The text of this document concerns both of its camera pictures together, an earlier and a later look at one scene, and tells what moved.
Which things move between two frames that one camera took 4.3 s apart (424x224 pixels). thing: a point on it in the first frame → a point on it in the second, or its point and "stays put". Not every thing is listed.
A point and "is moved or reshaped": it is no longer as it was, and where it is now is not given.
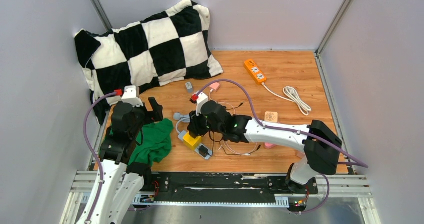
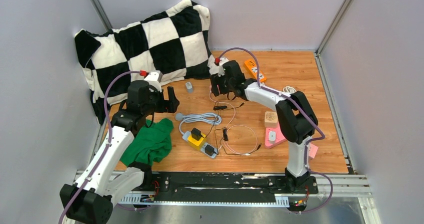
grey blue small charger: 189,87 stays put
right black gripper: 195,124 → 216,80
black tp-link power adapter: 259,147 is moved or reshaped
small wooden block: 271,116 stays put
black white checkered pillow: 174,46 stays put
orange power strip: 259,77 stays put
